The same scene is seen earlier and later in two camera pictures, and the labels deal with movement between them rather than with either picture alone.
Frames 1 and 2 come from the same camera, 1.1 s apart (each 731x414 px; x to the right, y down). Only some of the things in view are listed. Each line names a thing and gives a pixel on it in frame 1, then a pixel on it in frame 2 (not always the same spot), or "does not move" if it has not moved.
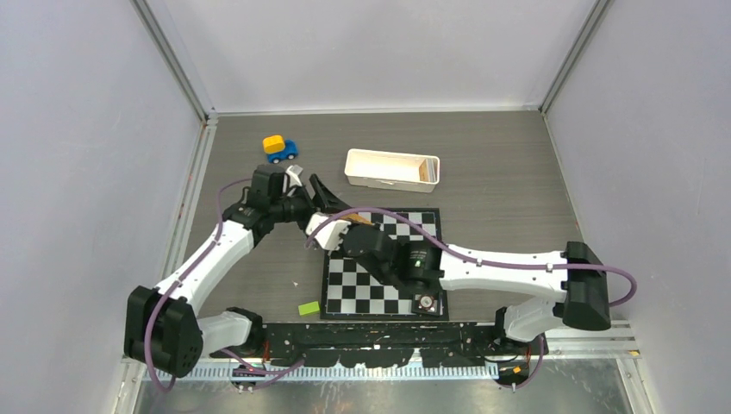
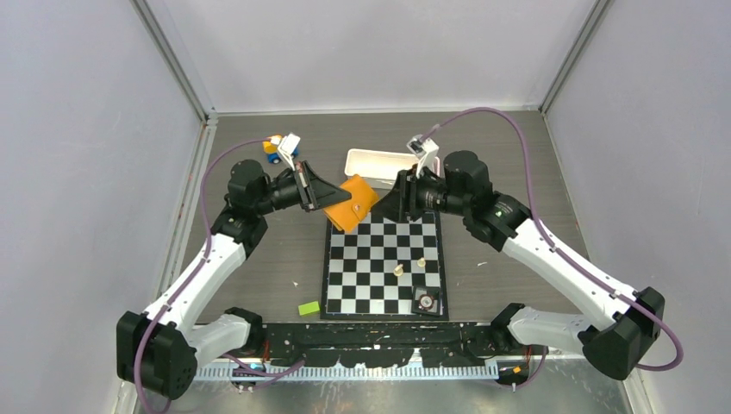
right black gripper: (334, 246) → (403, 198)
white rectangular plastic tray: (392, 171) does not move
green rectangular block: (309, 309) does not move
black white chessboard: (352, 290) does not move
